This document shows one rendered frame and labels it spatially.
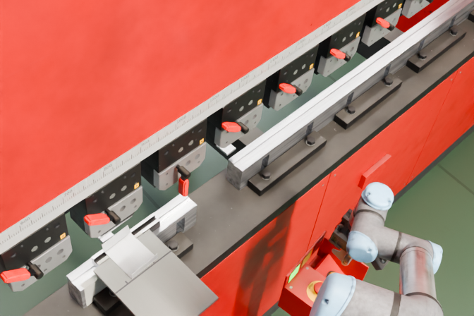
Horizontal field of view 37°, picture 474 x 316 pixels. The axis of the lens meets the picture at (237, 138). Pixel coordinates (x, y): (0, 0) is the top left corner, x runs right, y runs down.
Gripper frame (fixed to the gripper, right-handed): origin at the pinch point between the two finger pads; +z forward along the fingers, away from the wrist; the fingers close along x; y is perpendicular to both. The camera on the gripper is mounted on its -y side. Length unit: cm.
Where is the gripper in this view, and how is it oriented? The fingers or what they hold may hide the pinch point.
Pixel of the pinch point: (347, 262)
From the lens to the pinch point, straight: 206.6
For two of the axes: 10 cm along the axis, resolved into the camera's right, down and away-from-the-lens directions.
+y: -7.7, -5.7, 2.8
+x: -6.2, 5.6, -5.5
